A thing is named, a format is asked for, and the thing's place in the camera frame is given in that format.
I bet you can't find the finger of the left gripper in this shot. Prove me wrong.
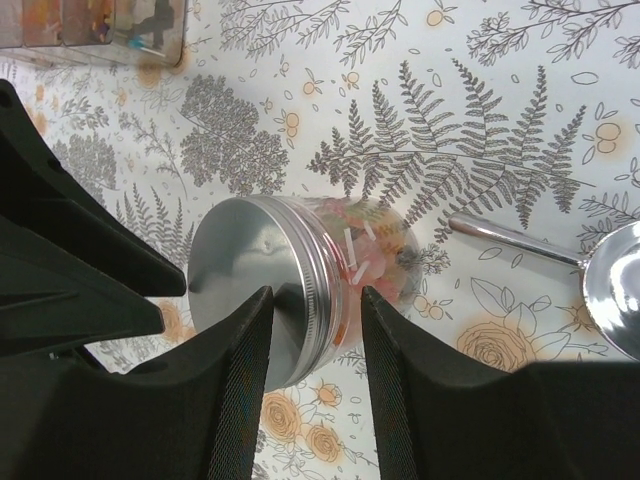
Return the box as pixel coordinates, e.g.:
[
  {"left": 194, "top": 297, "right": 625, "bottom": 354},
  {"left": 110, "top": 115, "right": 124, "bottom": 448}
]
[{"left": 1, "top": 80, "right": 186, "bottom": 357}]

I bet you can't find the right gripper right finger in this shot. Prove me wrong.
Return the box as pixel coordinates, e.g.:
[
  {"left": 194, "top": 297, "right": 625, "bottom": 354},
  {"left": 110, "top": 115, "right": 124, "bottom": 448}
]
[{"left": 361, "top": 287, "right": 639, "bottom": 479}]

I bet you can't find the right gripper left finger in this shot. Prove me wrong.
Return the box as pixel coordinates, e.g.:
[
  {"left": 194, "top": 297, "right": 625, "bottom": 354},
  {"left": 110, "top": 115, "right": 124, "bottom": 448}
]
[{"left": 1, "top": 287, "right": 273, "bottom": 479}]

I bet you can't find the round metal jar lid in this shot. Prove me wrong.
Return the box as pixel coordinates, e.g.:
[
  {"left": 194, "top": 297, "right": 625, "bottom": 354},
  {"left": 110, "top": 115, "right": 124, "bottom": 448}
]
[{"left": 187, "top": 196, "right": 345, "bottom": 391}]

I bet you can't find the clear glass jar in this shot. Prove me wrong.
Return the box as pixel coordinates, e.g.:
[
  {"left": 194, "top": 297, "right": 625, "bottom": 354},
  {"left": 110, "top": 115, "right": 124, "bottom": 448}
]
[{"left": 294, "top": 197, "right": 423, "bottom": 360}]

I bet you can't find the metal candy scoop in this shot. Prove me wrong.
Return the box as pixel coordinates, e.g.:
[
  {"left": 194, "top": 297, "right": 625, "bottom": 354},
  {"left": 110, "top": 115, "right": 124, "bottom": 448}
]
[{"left": 448, "top": 212, "right": 640, "bottom": 362}]

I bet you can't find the clear compartment candy box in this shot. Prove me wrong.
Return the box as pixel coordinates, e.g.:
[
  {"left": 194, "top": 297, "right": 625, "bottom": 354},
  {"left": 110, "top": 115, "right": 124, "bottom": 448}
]
[{"left": 1, "top": 0, "right": 188, "bottom": 68}]

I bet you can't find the floral table mat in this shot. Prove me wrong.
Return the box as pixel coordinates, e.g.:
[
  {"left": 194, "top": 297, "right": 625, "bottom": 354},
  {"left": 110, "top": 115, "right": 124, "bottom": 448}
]
[{"left": 1, "top": 1, "right": 639, "bottom": 479}]

